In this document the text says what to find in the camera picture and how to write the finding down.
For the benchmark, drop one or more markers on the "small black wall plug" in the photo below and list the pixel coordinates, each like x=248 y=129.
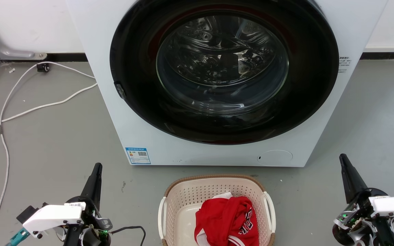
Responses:
x=42 y=67

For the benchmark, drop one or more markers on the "blue energy label sticker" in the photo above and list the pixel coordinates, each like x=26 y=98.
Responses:
x=138 y=155

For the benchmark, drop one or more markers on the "red sports jersey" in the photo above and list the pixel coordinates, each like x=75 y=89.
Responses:
x=224 y=217

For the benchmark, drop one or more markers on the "small printed text label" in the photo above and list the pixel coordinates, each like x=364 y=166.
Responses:
x=343 y=64

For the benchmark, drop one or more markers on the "round white filter cover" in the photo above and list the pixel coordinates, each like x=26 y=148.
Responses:
x=275 y=158

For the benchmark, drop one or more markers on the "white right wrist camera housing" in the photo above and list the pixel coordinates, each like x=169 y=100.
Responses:
x=393 y=205

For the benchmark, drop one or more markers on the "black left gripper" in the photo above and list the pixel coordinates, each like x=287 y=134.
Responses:
x=92 y=218

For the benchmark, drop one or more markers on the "white front-load washing machine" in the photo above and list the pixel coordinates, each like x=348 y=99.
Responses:
x=96 y=37

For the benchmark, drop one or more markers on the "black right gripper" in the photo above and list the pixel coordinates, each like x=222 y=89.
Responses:
x=357 y=222

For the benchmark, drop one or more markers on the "black round washer door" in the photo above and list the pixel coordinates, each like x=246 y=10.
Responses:
x=133 y=102

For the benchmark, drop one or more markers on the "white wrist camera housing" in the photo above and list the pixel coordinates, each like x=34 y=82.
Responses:
x=53 y=217
x=393 y=205

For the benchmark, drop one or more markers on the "beige plastic laundry basket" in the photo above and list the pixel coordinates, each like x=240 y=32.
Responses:
x=183 y=195

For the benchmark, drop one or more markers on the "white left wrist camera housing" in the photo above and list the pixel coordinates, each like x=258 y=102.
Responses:
x=53 y=217

